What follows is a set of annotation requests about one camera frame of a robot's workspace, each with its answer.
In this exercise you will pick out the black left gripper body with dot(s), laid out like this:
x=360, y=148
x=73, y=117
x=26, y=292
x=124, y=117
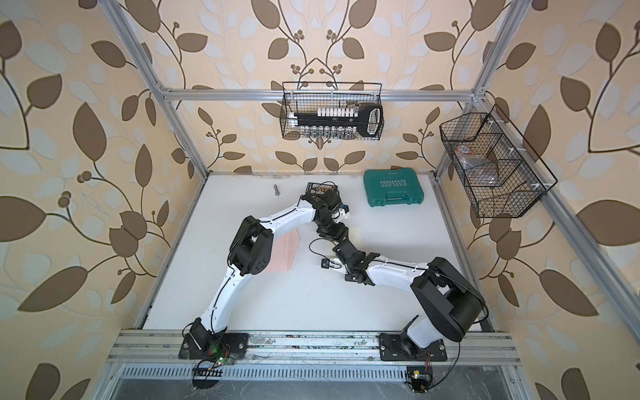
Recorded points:
x=332, y=229

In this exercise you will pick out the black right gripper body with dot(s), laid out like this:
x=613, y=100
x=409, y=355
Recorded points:
x=362, y=252

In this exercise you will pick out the pink envelope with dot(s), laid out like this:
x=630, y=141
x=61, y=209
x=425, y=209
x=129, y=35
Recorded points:
x=283, y=253

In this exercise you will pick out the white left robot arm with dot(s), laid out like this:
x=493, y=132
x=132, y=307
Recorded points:
x=251, y=250

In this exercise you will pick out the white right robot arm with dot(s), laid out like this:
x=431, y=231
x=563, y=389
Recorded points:
x=450, y=303

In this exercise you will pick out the black tray with gold connectors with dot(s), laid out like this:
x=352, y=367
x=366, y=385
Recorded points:
x=320, y=188

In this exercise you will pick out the green plastic tool case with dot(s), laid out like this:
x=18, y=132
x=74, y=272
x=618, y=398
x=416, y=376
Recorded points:
x=392, y=187

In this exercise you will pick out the socket set in basket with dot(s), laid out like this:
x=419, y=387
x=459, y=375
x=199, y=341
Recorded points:
x=354, y=122

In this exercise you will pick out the small circuit board right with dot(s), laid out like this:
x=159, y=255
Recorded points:
x=419, y=380

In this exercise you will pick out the small circuit board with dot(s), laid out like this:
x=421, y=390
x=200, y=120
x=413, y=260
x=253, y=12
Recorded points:
x=419, y=380
x=208, y=372

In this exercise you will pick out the plastic bag in basket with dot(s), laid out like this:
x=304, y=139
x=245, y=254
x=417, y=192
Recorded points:
x=478, y=170

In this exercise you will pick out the small circuit board left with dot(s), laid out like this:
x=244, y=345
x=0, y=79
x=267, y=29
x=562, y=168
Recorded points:
x=208, y=372

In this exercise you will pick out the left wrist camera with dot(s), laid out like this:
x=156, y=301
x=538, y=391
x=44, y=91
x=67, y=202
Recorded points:
x=340, y=213

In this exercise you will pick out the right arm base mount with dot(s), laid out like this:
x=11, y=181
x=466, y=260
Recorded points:
x=398, y=347

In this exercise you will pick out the black wire basket back wall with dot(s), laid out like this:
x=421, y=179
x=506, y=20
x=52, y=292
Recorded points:
x=307, y=95

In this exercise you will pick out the black wire basket wall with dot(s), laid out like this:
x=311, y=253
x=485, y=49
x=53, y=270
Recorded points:
x=307, y=95
x=502, y=174

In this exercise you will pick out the black wire basket right wall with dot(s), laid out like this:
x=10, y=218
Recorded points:
x=502, y=174

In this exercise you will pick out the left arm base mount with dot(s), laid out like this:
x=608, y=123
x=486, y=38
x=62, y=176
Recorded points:
x=215, y=345

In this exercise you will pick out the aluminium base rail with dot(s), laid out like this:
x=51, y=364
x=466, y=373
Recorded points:
x=313, y=347

